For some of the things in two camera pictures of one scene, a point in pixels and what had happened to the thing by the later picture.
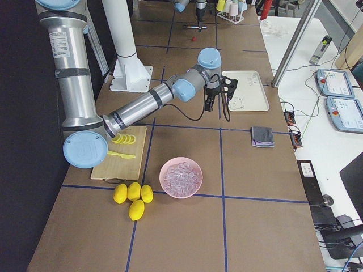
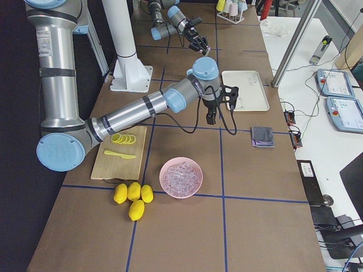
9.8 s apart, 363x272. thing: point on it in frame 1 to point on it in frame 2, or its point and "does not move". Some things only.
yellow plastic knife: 122,155 does not move
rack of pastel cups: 231,10 does not move
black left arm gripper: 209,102 to 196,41
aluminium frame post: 288,56 does not move
